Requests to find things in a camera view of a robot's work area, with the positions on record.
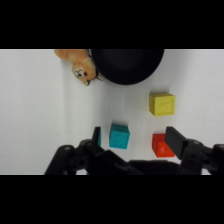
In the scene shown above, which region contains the teal cube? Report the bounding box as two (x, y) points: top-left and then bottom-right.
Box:
(108, 123), (131, 150)

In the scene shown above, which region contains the red cube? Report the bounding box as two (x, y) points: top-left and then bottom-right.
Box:
(152, 133), (176, 158)

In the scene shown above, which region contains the yellow cube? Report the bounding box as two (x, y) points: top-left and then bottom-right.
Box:
(148, 92), (176, 117)

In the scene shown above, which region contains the brown teddy bear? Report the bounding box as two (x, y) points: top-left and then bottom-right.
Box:
(54, 49), (105, 87)

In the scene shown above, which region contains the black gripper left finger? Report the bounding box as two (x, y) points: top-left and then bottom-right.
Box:
(45, 126), (108, 176)

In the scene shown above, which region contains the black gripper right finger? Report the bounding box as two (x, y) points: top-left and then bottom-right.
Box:
(165, 126), (224, 176)

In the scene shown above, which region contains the black bowl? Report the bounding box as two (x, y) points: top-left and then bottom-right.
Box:
(89, 49), (166, 86)

